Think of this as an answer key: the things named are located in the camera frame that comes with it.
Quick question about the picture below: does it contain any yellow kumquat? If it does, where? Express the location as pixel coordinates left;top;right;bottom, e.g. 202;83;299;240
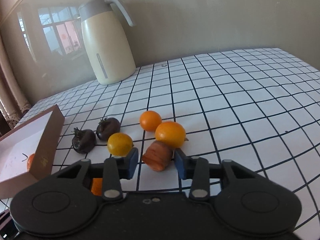
107;132;133;157

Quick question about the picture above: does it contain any reddish wrinkled fruit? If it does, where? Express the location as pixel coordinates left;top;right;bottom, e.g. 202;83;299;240
142;141;173;172

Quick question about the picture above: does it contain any beige curtain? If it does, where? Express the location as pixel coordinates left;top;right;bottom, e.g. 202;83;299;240
0;38;31;129

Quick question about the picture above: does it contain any dark strawberry right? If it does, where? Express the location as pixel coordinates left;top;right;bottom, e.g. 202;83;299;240
96;118;120;141

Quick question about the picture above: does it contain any brown white cardboard box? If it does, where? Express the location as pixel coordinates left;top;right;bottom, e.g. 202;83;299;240
1;105;65;199

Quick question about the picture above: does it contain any cream thermos jug grey lid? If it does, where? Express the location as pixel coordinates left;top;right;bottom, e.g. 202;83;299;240
79;0;136;85

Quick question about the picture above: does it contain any dark strawberry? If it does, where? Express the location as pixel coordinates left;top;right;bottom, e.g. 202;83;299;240
72;127;96;154
96;118;120;141

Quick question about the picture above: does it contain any dark strawberry left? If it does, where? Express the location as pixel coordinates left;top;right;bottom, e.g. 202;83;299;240
72;127;96;154

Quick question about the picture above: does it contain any orange kumquat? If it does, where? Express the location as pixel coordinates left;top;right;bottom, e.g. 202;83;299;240
155;121;188;149
139;111;162;132

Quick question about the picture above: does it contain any white black checked tablecloth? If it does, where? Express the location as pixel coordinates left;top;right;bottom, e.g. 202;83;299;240
3;48;319;239

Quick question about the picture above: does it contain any orange fruit in box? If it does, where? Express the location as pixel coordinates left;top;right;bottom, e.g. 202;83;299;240
27;153;35;171

